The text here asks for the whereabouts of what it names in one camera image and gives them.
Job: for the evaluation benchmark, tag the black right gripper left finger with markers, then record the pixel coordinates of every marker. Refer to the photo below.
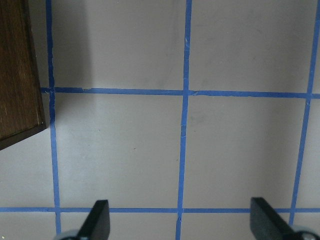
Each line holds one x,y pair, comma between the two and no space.
97,224

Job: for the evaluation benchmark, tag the dark brown wooden cabinet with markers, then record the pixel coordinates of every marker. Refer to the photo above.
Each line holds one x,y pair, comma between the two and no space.
21,106

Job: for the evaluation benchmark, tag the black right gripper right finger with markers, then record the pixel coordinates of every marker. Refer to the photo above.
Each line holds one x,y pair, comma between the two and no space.
266,224

